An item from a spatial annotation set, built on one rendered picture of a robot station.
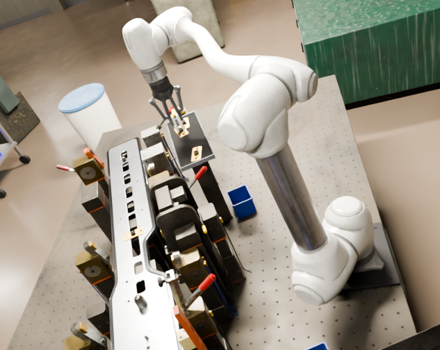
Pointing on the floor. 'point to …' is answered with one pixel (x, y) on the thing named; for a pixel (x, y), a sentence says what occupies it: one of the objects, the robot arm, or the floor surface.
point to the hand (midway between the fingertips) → (177, 122)
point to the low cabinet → (378, 46)
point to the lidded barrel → (90, 113)
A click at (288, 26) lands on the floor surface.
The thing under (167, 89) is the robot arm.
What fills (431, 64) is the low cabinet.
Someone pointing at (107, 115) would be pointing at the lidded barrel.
